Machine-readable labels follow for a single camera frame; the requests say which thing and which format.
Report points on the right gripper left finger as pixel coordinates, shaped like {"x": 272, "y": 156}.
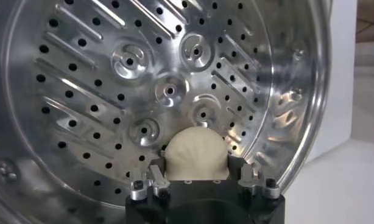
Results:
{"x": 158, "y": 178}

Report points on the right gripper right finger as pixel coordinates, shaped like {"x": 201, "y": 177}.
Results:
{"x": 248, "y": 179}

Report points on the white steamed baozi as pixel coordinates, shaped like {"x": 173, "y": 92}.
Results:
{"x": 196, "y": 155}

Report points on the stainless steel steamer basket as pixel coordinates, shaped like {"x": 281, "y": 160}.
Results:
{"x": 83, "y": 91}

